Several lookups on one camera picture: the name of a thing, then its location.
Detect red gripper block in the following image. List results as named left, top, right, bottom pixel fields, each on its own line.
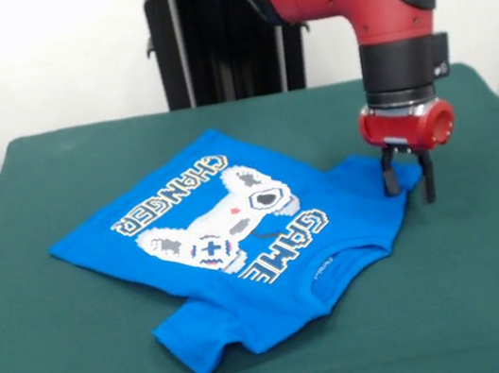
left=355, top=93, right=470, bottom=213

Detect blue printed shirt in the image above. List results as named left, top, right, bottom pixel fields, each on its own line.
left=32, top=94, right=452, bottom=373

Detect dark green table cloth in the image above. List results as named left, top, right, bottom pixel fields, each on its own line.
left=0, top=55, right=499, bottom=373

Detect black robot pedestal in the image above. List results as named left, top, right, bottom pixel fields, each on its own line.
left=124, top=0, right=318, bottom=117

